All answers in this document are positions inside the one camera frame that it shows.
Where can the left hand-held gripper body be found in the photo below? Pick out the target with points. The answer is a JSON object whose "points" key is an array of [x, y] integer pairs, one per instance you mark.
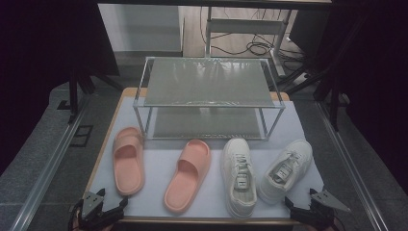
{"points": [[92, 205]]}

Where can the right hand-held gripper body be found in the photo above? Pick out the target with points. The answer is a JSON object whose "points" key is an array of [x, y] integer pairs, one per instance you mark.
{"points": [[324, 200]]}

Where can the white sneaker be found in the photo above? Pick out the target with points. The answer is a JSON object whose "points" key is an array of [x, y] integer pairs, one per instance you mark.
{"points": [[239, 179], [285, 173]]}

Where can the pink slipper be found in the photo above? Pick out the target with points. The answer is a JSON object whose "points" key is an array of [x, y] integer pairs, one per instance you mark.
{"points": [[128, 166], [187, 179]]}

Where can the two-tier metal shoe rack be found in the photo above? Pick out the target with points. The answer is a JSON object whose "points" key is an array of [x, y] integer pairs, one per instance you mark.
{"points": [[208, 83]]}

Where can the white table mat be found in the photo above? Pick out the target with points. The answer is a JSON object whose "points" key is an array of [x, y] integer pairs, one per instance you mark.
{"points": [[154, 205]]}

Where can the black tripod stand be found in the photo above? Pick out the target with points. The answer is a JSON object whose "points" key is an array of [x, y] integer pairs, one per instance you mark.
{"points": [[335, 106], [73, 93]]}

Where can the dark box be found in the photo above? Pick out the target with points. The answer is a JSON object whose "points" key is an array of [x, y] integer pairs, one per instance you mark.
{"points": [[309, 30]]}

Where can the white cabinet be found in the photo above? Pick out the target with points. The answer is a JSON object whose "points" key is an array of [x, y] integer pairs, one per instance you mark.
{"points": [[141, 29]]}

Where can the aluminium rail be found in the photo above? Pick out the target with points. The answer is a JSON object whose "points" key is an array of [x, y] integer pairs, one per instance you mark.
{"points": [[352, 173], [48, 170]]}

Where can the white metal frame stand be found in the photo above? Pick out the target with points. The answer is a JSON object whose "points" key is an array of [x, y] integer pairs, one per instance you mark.
{"points": [[245, 27]]}

